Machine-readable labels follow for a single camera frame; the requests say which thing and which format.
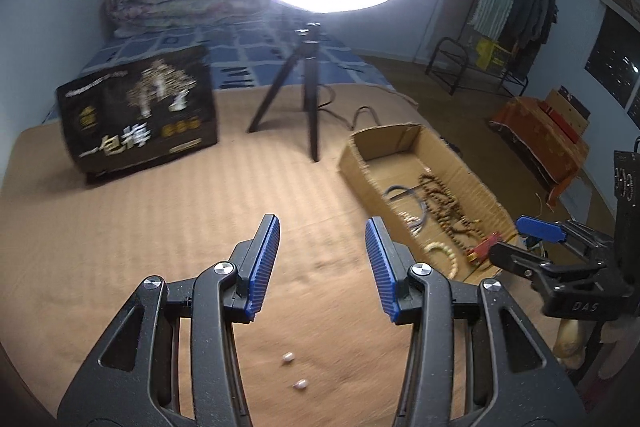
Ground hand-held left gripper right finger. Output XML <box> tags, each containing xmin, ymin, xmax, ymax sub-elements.
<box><xmin>365</xmin><ymin>217</ymin><xmax>588</xmax><ymax>427</ymax></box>

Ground dark hanging clothes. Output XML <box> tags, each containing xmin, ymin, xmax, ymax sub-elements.
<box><xmin>510</xmin><ymin>0</ymin><xmax>558</xmax><ymax>65</ymax></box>

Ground tan blanket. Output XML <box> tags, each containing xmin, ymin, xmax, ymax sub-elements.
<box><xmin>0</xmin><ymin>82</ymin><xmax>601</xmax><ymax>427</ymax></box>

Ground white bead bracelet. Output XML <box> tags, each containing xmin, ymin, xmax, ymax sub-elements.
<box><xmin>425</xmin><ymin>243</ymin><xmax>458</xmax><ymax>279</ymax></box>

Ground brown wooden bead necklace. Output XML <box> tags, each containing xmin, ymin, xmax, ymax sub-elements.
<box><xmin>417</xmin><ymin>173</ymin><xmax>486</xmax><ymax>253</ymax></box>

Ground blue patterned bed sheet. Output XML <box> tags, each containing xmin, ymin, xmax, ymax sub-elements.
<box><xmin>42</xmin><ymin>24</ymin><xmax>396</xmax><ymax>122</ymax></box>

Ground black bangle with red cord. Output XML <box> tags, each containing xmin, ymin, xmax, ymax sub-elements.
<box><xmin>382</xmin><ymin>185</ymin><xmax>428</xmax><ymax>235</ymax></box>

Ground orange covered bench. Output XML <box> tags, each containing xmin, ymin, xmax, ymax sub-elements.
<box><xmin>487</xmin><ymin>96</ymin><xmax>591</xmax><ymax>208</ymax></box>

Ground black printed box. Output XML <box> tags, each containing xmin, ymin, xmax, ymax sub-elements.
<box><xmin>55</xmin><ymin>45</ymin><xmax>221</xmax><ymax>184</ymax></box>

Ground yellow crate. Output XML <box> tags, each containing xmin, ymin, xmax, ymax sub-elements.
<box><xmin>472</xmin><ymin>38</ymin><xmax>513</xmax><ymax>70</ymax></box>

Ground dark window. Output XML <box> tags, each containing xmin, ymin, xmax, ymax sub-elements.
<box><xmin>585</xmin><ymin>4</ymin><xmax>640</xmax><ymax>112</ymax></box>

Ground black power cable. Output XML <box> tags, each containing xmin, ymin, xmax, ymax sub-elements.
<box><xmin>320</xmin><ymin>87</ymin><xmax>416</xmax><ymax>130</ymax></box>

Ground cardboard box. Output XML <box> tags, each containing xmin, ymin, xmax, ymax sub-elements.
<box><xmin>337</xmin><ymin>123</ymin><xmax>521</xmax><ymax>285</ymax></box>

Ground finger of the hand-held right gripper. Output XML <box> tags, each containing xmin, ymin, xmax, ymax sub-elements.
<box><xmin>516</xmin><ymin>216</ymin><xmax>608</xmax><ymax>254</ymax></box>
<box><xmin>489</xmin><ymin>241</ymin><xmax>553</xmax><ymax>282</ymax></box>

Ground black metal frame stand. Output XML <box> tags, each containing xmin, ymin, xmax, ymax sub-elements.
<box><xmin>425</xmin><ymin>36</ymin><xmax>530</xmax><ymax>96</ymax></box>

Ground black tripod stand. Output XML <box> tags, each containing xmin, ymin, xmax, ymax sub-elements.
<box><xmin>248</xmin><ymin>23</ymin><xmax>323</xmax><ymax>162</ymax></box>

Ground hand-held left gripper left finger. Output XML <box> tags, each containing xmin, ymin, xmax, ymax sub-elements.
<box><xmin>57</xmin><ymin>213</ymin><xmax>281</xmax><ymax>427</ymax></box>

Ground flat brown carton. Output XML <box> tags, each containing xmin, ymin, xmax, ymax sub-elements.
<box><xmin>537</xmin><ymin>87</ymin><xmax>591</xmax><ymax>145</ymax></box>

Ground pale yellow cloth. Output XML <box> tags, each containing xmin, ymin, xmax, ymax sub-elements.
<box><xmin>554</xmin><ymin>319</ymin><xmax>586</xmax><ymax>368</ymax></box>

